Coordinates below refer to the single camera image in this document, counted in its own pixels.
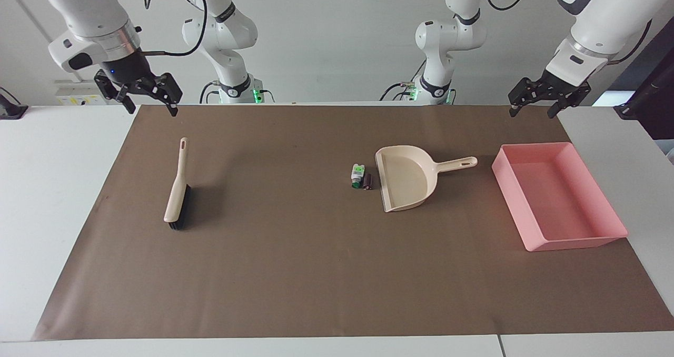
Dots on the white wall socket box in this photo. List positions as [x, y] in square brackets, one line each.
[79, 92]

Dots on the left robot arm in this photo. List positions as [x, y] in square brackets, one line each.
[600, 25]

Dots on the white and green battery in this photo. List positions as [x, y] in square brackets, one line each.
[357, 174]

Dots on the black stand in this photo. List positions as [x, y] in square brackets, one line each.
[655, 99]
[10, 109]

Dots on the pink plastic bin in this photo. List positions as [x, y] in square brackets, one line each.
[558, 196]

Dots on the beige plastic dustpan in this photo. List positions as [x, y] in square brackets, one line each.
[408, 180]

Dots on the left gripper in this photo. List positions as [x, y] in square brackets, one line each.
[557, 82]

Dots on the beige brush with black bristles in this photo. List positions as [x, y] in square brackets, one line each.
[176, 194]

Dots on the dark brown cylindrical battery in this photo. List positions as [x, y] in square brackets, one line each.
[367, 181]

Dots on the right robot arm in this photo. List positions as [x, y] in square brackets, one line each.
[92, 15]

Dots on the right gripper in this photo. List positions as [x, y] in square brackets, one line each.
[129, 67]

